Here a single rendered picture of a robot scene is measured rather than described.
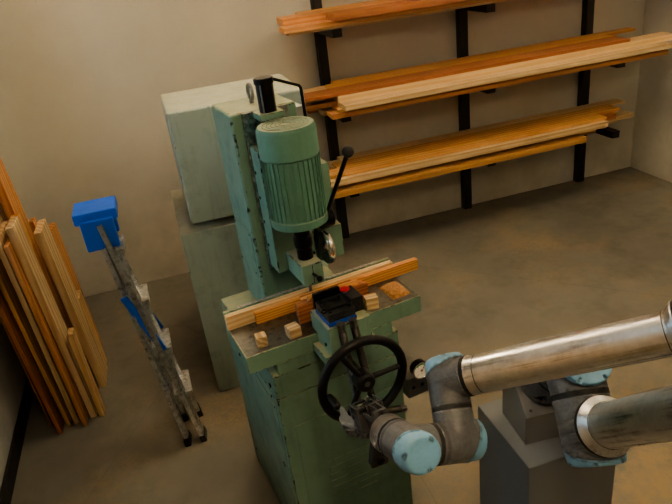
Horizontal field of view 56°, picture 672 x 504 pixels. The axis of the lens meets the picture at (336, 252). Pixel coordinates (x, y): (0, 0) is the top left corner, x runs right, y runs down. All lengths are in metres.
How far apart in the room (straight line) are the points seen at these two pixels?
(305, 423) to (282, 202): 0.72
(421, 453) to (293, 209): 0.82
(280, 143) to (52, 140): 2.63
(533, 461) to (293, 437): 0.74
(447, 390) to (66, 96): 3.25
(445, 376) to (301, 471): 0.91
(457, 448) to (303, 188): 0.84
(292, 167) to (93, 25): 2.51
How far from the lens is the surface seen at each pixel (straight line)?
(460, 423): 1.44
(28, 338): 3.18
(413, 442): 1.36
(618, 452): 1.75
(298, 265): 1.98
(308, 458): 2.20
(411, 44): 4.52
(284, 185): 1.82
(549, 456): 2.02
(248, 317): 2.03
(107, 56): 4.14
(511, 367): 1.38
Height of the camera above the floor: 1.96
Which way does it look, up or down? 26 degrees down
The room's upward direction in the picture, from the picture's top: 7 degrees counter-clockwise
